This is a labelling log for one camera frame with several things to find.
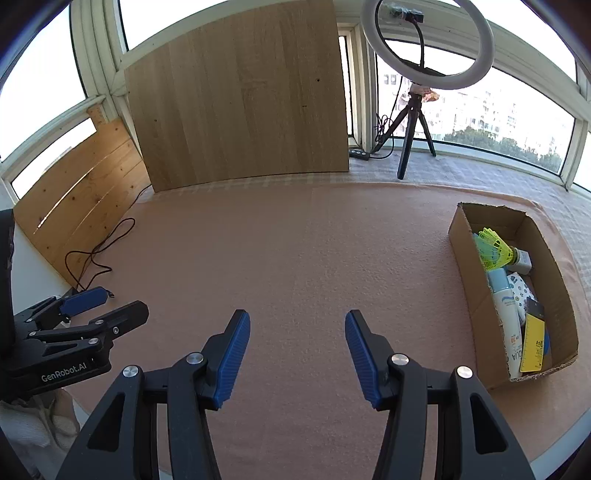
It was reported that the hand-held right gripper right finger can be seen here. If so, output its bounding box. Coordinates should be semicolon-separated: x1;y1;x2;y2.
344;309;536;480

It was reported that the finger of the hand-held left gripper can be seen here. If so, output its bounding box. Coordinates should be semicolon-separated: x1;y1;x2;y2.
25;300;150;354
13;286;108;330

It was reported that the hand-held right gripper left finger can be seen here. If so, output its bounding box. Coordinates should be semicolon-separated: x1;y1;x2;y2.
55;309;251;480

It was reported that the cardboard box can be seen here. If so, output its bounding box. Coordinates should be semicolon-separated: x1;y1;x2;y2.
449;202;579;391

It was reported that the white sunscreen tube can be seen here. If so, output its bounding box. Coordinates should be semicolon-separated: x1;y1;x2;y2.
487;268;525;380

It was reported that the yellow shuttlecock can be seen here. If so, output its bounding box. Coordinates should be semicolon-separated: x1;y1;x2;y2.
475;227;520;271

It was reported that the blue yellow card pack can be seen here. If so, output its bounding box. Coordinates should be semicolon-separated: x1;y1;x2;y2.
519;298;546;374

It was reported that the person's left hand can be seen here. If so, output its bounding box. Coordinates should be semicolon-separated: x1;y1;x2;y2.
0;390;81;462

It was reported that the pine wood panel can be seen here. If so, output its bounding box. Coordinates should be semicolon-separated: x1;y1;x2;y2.
13;105;151;291

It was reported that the pink mat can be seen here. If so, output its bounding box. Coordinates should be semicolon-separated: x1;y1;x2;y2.
60;180;591;480

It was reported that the star print tissue pack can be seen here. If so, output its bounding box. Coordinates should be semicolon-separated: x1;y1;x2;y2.
505;272;539;324

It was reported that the oak wood board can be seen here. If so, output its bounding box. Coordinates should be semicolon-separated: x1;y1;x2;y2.
124;0;350;192

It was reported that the thin black cable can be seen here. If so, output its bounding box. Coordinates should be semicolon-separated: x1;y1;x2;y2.
65;185;153;301

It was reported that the black ring light cable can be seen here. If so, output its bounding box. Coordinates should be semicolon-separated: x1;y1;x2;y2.
372;113;394;160

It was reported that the white ring light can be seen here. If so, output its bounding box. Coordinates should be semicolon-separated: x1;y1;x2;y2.
364;0;495;90

